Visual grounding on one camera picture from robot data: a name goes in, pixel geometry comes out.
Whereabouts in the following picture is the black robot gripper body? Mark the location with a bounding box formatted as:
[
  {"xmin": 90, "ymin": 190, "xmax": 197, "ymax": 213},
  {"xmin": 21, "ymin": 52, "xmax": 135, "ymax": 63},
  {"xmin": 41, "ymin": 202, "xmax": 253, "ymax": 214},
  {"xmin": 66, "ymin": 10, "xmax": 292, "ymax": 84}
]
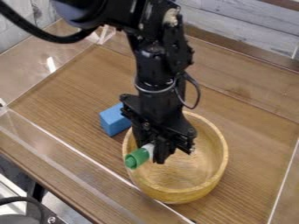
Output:
[{"xmin": 119, "ymin": 82, "xmax": 197, "ymax": 154}]

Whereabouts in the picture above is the brown wooden bowl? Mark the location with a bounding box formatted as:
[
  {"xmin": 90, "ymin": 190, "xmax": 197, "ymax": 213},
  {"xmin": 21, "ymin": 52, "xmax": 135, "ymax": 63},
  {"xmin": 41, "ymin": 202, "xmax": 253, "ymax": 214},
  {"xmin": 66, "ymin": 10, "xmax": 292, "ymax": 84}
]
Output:
[{"xmin": 125, "ymin": 111, "xmax": 229, "ymax": 204}]

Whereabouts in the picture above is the black cable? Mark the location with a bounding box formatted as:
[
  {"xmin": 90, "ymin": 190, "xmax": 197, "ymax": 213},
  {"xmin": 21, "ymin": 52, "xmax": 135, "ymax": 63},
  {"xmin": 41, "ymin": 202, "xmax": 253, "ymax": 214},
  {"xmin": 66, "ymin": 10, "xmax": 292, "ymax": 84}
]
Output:
[{"xmin": 0, "ymin": 197, "xmax": 43, "ymax": 224}]

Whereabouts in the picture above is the blue foam block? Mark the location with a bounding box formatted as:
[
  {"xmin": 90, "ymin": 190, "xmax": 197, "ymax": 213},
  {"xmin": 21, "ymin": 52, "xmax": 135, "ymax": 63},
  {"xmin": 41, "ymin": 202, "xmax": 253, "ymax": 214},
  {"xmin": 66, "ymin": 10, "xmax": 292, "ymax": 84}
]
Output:
[{"xmin": 98, "ymin": 103, "xmax": 130, "ymax": 137}]

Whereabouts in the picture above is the clear acrylic triangle bracket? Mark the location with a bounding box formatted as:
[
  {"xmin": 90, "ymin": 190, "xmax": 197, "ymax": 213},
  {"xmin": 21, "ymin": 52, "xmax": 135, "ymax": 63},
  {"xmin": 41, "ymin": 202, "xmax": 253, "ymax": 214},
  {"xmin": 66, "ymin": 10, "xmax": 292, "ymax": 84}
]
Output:
[{"xmin": 85, "ymin": 24, "xmax": 115, "ymax": 46}]

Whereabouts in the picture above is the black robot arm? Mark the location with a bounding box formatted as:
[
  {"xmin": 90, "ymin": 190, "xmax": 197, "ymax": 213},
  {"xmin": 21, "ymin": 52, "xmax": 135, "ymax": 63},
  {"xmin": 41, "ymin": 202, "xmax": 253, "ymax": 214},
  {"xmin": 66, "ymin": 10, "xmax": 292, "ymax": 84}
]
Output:
[{"xmin": 0, "ymin": 0, "xmax": 197, "ymax": 165}]

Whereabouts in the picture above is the green white marker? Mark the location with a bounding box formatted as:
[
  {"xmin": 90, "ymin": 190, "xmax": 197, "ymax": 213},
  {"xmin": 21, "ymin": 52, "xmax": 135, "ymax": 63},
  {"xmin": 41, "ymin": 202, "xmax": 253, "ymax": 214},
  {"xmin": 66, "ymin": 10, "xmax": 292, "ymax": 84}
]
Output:
[{"xmin": 125, "ymin": 143, "xmax": 154, "ymax": 170}]

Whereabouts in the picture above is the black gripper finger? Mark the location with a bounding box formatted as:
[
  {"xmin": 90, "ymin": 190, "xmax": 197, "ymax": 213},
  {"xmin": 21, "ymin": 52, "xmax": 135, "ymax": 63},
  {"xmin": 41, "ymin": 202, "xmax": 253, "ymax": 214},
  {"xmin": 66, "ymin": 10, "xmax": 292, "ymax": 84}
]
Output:
[
  {"xmin": 153, "ymin": 136, "xmax": 174, "ymax": 165},
  {"xmin": 131, "ymin": 122, "xmax": 153, "ymax": 148}
]

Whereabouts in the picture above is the black metal stand base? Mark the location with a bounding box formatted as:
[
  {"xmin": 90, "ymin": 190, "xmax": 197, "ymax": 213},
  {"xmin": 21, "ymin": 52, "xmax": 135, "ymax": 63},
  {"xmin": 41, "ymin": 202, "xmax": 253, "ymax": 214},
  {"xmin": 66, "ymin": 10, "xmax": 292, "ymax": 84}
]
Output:
[{"xmin": 0, "ymin": 207, "xmax": 66, "ymax": 224}]

